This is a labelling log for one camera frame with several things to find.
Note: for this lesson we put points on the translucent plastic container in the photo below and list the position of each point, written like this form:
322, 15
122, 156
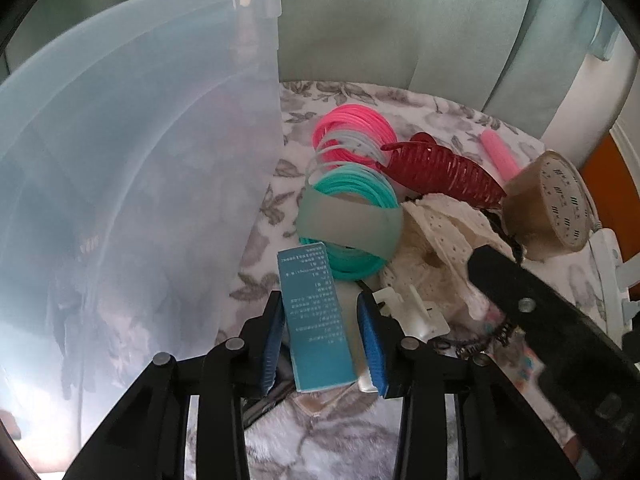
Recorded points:
125, 160

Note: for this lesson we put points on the white plastic hook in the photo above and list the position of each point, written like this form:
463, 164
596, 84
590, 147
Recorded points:
420, 317

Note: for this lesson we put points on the orange wooden furniture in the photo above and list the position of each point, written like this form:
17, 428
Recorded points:
617, 175

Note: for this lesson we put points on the white power strip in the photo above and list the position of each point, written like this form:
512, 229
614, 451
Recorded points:
612, 260

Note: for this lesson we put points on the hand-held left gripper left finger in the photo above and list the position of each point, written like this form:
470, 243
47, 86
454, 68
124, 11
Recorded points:
267, 345

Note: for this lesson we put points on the cream lace scrunchie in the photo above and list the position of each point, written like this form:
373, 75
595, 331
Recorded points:
440, 240

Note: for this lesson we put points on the red hair claw clip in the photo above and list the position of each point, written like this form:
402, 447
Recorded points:
440, 170

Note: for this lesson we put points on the brown tape roll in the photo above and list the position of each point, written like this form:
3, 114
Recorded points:
530, 210

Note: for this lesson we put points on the black charm headband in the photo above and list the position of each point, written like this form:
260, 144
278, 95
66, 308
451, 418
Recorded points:
470, 347

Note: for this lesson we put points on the grey floral blanket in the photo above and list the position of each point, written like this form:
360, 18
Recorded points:
310, 435

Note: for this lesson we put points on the pink white teal coil bands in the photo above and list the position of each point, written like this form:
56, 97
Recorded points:
350, 220

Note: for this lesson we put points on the pale green curtain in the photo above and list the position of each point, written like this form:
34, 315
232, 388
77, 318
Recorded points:
375, 25

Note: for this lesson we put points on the teal printed box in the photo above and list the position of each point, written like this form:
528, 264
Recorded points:
315, 320

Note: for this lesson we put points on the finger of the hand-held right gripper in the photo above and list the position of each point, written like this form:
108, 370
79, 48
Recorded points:
520, 295

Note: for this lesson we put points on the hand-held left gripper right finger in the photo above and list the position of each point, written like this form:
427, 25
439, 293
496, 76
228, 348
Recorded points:
372, 345

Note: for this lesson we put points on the pink hair roller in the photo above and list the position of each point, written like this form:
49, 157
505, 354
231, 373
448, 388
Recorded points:
497, 152

